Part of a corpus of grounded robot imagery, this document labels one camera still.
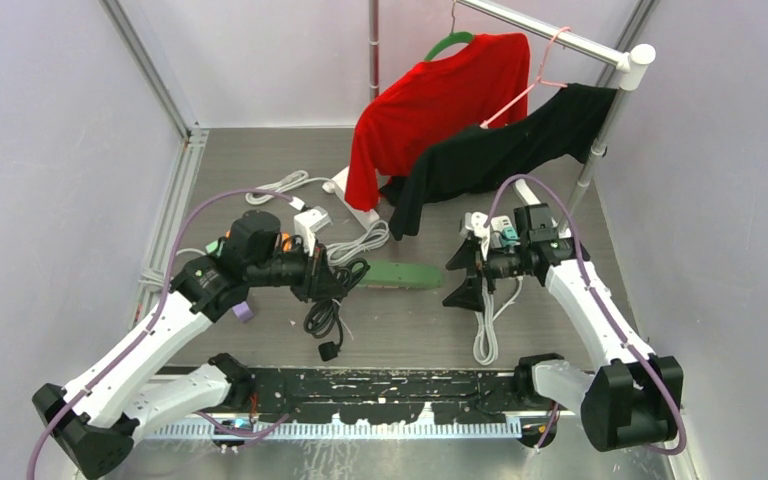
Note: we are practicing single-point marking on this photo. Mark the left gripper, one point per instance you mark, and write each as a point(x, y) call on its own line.
point(318, 282)

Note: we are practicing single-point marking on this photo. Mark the black shirt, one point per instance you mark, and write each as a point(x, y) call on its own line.
point(476, 160)

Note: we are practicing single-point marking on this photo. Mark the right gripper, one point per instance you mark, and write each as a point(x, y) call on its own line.
point(467, 296)

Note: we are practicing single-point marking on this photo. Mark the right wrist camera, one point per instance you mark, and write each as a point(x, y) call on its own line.
point(476, 227)

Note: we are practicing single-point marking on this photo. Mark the pink hanger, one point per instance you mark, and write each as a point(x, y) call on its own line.
point(538, 81)

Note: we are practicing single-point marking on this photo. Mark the white power strip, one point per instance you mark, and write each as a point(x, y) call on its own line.
point(498, 223)

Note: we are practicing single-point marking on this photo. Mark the green hanger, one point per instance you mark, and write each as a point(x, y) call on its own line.
point(454, 37)

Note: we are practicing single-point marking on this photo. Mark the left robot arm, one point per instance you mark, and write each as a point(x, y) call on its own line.
point(99, 417)

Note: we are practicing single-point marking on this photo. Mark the purple power strip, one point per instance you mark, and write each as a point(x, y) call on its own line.
point(243, 312)

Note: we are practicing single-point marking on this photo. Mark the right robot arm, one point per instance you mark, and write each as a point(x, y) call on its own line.
point(630, 396)

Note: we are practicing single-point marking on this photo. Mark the green power strip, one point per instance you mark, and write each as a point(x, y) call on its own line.
point(389, 274)

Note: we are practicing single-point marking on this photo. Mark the red shirt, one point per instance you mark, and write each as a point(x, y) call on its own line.
point(431, 102)

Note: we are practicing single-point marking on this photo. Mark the teal green plug adapter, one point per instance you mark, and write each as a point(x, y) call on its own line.
point(508, 236)

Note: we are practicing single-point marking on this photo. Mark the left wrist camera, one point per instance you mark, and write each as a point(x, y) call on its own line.
point(307, 223)

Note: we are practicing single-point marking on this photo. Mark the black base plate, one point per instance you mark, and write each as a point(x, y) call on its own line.
point(384, 396)

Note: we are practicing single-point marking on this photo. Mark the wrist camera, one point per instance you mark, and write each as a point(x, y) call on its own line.
point(307, 223)
point(476, 227)

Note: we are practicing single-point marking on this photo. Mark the orange power strip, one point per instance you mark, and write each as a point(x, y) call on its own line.
point(258, 242)

